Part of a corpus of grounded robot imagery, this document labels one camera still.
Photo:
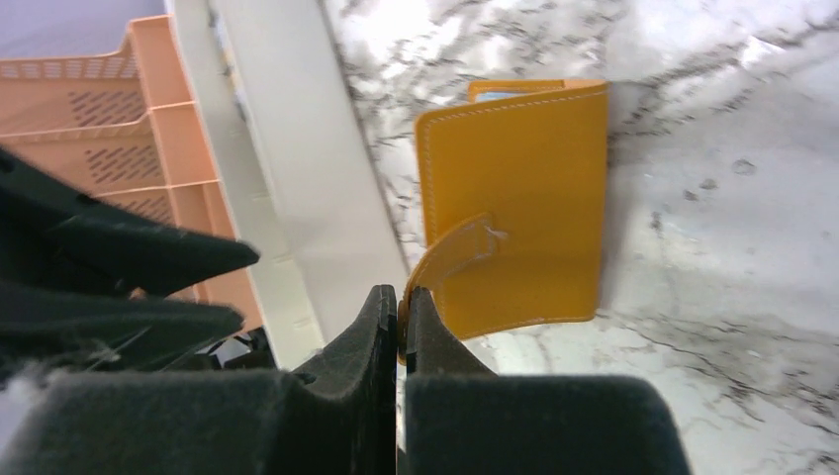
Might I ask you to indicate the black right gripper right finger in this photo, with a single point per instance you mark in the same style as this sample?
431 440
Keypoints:
460 417

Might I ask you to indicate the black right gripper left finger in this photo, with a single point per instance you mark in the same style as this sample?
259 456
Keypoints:
334 414

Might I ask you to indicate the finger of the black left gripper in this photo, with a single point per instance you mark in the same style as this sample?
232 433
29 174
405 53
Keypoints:
45 329
104 246

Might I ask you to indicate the yellow leather card holder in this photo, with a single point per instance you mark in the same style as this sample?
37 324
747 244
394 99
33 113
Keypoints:
513 193

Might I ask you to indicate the white plastic card tray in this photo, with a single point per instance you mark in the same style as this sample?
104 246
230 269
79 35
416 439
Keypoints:
293 164

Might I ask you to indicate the peach plastic file rack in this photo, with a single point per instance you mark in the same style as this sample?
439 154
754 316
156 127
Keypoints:
122 127

